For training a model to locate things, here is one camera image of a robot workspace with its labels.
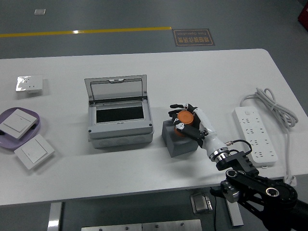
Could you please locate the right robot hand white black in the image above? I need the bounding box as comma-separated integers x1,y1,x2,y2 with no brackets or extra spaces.
167,103,228,157

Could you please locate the orange cylinder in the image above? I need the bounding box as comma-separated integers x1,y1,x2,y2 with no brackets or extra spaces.
173,110,195,137

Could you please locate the grey electrical enclosure box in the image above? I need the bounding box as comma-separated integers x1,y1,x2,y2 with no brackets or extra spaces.
84,74,154,149

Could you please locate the transparent hinged box lid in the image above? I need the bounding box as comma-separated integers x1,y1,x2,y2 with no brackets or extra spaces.
84,74,148,105

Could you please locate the grey cube with round hole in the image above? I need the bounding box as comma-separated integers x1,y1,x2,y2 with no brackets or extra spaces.
161,119,201,158

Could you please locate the silver floor socket box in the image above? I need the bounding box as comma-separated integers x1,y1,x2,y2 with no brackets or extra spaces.
190,192,214,215

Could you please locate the white power strip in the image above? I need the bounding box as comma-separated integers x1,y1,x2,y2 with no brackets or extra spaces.
232,107,279,168

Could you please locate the grey table leg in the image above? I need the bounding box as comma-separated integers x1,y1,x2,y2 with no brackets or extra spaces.
226,201,244,227
47,201,63,231

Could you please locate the white power plug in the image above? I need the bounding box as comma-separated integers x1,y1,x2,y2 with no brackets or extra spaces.
283,174,297,186

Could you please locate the dark floor sign orange text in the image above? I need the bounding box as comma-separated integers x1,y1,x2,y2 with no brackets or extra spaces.
172,28,215,47

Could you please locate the red object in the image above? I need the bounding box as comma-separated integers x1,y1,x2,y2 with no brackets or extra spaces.
297,0,308,25

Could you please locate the purple tray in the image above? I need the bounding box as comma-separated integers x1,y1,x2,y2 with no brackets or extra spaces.
0,107,41,151

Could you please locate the white power strip cord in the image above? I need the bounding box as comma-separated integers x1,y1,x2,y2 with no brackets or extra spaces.
240,87,299,180

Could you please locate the thin black cable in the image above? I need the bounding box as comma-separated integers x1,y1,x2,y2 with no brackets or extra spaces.
209,186,218,231

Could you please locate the metal base plate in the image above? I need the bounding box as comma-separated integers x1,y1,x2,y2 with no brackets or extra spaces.
81,219,203,231

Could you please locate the white wall switch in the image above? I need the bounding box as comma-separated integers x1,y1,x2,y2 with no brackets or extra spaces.
13,134,55,170
0,108,40,140

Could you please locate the white wall socket in wrapper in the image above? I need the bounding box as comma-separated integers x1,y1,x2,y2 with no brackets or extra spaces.
15,75,43,93

